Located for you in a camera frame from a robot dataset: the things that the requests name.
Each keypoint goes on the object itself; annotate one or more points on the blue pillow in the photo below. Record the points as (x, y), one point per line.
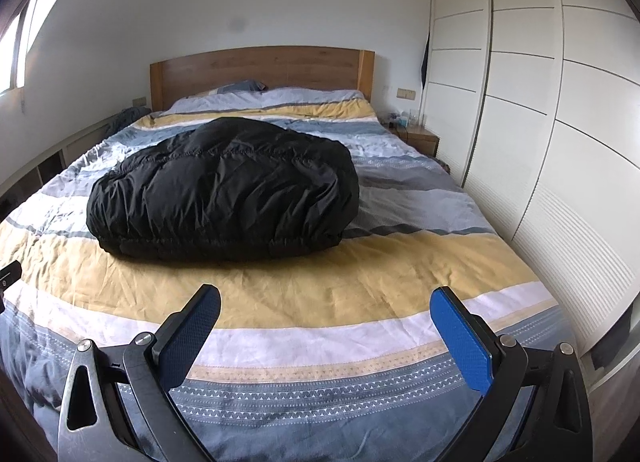
(242, 86)

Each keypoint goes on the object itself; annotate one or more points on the black puffer jacket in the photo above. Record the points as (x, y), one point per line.
(225, 192)

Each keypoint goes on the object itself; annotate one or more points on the bed with striped duvet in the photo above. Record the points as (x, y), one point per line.
(350, 302)

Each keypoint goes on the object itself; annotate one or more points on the dark grey cloth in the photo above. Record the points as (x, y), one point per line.
(125, 120)

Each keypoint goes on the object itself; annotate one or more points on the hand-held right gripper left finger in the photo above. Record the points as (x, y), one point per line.
(192, 332)

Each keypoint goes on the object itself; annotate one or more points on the wooden bed headboard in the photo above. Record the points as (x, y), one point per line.
(260, 67)

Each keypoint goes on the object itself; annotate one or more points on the wall switch plate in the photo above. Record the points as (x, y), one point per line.
(406, 93)
(140, 102)

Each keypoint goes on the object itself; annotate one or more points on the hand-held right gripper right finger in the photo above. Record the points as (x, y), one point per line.
(462, 337)

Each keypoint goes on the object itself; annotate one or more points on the white sliding-door wardrobe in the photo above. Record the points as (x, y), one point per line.
(540, 142)

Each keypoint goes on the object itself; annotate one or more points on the small bedside clutter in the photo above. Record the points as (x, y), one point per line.
(405, 118)

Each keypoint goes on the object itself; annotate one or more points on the low white shelf unit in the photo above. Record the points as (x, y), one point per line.
(50, 167)

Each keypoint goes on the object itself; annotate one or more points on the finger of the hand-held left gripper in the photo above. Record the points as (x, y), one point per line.
(10, 277)

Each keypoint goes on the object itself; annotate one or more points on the wooden nightstand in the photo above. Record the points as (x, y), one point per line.
(417, 140)

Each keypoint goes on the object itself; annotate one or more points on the window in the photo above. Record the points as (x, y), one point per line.
(20, 52)

